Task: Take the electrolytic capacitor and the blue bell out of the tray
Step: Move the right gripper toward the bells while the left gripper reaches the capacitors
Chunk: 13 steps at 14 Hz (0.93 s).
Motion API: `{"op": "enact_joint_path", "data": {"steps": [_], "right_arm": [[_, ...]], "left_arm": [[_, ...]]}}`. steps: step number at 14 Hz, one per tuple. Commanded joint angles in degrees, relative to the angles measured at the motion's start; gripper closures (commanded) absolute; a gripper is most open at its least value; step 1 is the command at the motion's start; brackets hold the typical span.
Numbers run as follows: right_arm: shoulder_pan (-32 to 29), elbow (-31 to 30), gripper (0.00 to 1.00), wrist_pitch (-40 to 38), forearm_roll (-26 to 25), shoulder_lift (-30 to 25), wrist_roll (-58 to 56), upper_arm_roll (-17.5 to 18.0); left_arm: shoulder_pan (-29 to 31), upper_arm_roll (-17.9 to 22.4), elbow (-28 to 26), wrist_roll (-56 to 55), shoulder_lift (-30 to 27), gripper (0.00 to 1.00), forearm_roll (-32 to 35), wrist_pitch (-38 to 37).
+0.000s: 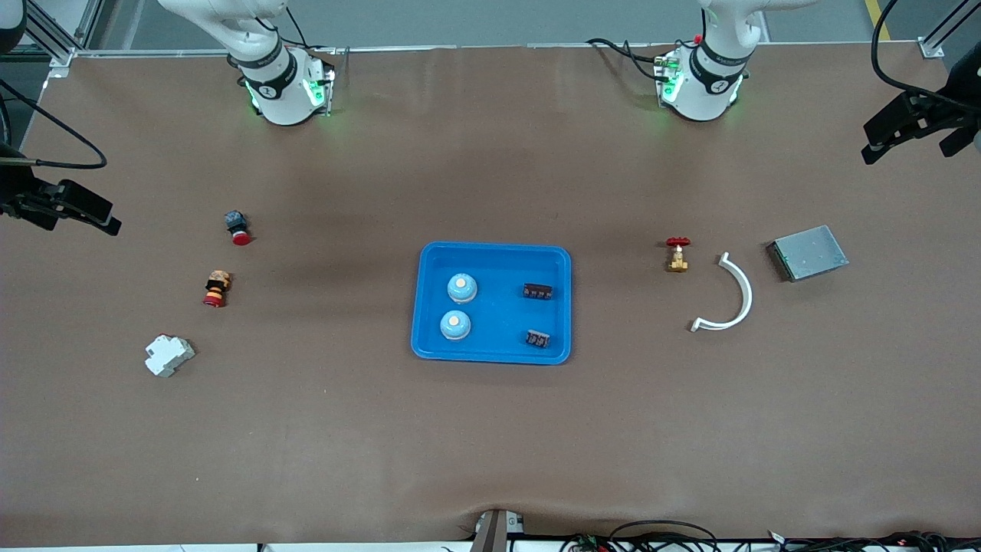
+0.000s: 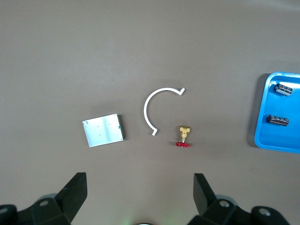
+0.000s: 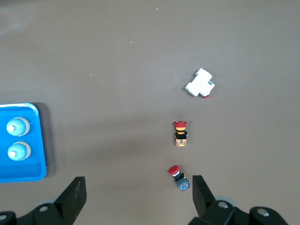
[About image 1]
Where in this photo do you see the white curved plastic clip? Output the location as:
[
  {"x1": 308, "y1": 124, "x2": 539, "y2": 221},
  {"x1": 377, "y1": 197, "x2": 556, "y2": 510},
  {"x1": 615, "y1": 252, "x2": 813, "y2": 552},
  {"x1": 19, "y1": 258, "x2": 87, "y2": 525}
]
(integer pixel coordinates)
[{"x1": 690, "y1": 252, "x2": 754, "y2": 333}]

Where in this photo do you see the white circuit breaker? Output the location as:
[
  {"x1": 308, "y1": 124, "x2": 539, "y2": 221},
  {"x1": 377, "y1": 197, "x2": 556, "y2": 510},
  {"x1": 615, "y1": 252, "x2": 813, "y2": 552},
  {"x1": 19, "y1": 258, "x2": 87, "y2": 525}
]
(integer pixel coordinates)
[{"x1": 144, "y1": 334, "x2": 196, "y2": 378}]

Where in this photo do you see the black cable bundle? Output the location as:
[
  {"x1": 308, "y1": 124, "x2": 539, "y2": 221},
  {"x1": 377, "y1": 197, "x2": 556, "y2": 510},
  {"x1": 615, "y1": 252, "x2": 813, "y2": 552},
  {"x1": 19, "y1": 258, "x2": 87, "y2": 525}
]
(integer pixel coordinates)
[{"x1": 766, "y1": 529, "x2": 981, "y2": 552}]

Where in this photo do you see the black base cable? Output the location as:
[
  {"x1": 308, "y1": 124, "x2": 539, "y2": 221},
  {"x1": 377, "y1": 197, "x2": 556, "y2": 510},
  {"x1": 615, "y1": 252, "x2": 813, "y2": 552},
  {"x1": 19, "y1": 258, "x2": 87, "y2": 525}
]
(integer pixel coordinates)
[
  {"x1": 586, "y1": 37, "x2": 668, "y2": 81},
  {"x1": 285, "y1": 4, "x2": 338, "y2": 54}
]

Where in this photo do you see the aluminium frame post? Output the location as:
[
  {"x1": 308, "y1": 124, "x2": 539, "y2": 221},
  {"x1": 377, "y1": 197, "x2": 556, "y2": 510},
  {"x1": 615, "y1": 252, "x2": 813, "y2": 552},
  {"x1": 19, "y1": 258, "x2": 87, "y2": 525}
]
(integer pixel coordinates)
[
  {"x1": 0, "y1": 0, "x2": 104, "y2": 79},
  {"x1": 918, "y1": 0, "x2": 981, "y2": 59}
]

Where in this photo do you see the red yellow push button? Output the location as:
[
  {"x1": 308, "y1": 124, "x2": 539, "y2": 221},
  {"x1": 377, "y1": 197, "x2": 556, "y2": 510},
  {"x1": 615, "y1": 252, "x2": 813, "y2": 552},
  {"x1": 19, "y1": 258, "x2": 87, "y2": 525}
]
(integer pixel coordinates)
[{"x1": 202, "y1": 270, "x2": 232, "y2": 308}]

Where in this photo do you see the black looped cable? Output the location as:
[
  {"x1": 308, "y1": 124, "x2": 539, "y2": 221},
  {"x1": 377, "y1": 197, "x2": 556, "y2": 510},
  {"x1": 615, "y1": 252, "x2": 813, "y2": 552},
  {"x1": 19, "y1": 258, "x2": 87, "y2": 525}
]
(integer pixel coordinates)
[{"x1": 609, "y1": 520, "x2": 721, "y2": 552}]

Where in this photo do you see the blue plastic tray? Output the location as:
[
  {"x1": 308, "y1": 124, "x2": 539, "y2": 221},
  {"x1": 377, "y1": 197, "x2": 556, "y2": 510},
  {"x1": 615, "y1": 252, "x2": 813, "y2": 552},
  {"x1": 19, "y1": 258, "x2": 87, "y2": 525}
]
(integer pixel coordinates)
[{"x1": 411, "y1": 241, "x2": 573, "y2": 366}]

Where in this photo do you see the grey metal box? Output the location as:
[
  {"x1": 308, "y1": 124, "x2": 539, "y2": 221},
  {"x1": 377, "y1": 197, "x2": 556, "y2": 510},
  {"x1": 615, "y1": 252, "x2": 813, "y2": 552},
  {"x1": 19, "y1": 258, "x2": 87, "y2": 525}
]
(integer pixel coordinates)
[{"x1": 768, "y1": 225, "x2": 850, "y2": 283}]

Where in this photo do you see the brown table mat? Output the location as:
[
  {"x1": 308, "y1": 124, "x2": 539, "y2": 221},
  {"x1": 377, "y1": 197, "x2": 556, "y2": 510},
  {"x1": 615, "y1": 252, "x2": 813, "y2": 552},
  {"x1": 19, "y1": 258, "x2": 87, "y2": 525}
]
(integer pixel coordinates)
[{"x1": 0, "y1": 42, "x2": 981, "y2": 547}]

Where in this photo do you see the grey metal clamp bracket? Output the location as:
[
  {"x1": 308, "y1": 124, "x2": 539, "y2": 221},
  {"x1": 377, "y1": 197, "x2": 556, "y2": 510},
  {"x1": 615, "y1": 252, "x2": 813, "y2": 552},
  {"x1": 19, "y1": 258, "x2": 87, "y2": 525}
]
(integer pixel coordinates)
[{"x1": 469, "y1": 508, "x2": 527, "y2": 552}]

